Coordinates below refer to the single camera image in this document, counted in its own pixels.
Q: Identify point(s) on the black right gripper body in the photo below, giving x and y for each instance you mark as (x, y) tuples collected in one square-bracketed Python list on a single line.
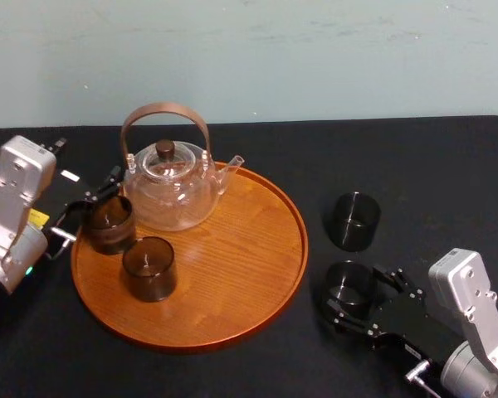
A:
[(411, 323)]

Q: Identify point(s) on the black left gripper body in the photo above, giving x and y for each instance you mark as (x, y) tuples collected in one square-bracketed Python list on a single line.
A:
[(58, 199)]

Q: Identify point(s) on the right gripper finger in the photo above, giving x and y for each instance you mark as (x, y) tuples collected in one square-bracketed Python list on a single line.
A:
[(402, 284), (348, 325)]

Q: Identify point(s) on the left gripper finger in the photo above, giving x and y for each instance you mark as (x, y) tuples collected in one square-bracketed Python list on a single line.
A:
[(105, 186), (79, 215)]

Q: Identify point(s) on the dark smoked glass cup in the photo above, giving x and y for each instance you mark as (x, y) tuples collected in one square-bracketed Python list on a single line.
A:
[(108, 234), (149, 275), (352, 226), (348, 290)]

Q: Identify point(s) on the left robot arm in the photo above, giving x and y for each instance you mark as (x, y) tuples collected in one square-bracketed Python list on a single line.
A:
[(12, 199)]

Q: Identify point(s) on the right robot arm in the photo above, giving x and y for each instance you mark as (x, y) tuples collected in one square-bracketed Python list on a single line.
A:
[(469, 298)]

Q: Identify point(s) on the round wooden tray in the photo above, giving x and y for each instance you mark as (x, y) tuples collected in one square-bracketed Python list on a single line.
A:
[(232, 269)]

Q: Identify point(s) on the glass lid with brown knob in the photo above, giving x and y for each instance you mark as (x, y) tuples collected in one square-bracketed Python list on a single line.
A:
[(164, 149)]

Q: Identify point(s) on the black table cloth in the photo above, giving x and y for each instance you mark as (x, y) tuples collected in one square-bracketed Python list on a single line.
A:
[(249, 373)]

